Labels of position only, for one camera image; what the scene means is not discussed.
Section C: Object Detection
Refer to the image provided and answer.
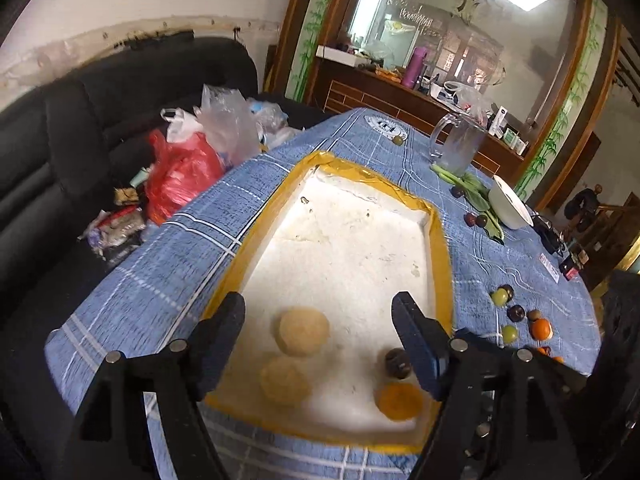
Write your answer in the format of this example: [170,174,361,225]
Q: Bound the blue plaid tablecloth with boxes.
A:
[44,106,601,480]

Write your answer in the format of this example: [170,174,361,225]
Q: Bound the purple thermos bottle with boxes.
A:
[401,46,429,88]

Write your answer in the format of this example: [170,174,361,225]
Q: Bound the black charger with cable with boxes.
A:
[530,212,566,256]

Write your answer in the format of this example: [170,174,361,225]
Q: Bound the clear glass pitcher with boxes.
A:
[428,112,487,176]

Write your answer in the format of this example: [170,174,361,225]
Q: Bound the small red black box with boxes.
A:
[559,255,583,281]

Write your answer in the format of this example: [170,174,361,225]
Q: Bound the green leafy vegetable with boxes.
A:
[431,162,506,246]

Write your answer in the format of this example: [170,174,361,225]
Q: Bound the brown wooden cabinet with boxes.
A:
[312,55,531,171]

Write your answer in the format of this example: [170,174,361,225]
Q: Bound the white foam box yellow tape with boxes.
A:
[204,150,455,456]

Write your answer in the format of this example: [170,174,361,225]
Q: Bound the crumpled white plastic bag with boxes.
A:
[445,80,493,121]

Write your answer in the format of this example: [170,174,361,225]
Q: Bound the beige sugarcane chunk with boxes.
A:
[277,307,331,358]
[258,355,313,407]

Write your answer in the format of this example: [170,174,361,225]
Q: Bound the black leather sofa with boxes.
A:
[0,35,331,480]

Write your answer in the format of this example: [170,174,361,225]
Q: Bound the red plastic bag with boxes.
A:
[144,129,226,226]

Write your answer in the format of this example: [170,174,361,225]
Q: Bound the pile of snack packets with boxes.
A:
[80,187,151,266]

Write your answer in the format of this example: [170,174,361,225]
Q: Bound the clear plastic bag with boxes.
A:
[194,84,261,166]

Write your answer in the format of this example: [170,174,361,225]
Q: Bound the white bowl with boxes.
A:
[487,175,535,231]

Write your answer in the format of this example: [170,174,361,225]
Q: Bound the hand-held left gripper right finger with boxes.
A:
[391,291,583,480]

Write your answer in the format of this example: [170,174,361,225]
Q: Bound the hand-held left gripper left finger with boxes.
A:
[65,291,247,480]

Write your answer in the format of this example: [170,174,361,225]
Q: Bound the flat white box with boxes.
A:
[316,45,373,67]

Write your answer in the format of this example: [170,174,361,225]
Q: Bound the clear bag with blue print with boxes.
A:
[247,99,301,148]

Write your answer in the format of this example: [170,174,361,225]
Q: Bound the wood framed glass partition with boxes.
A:
[280,0,621,211]

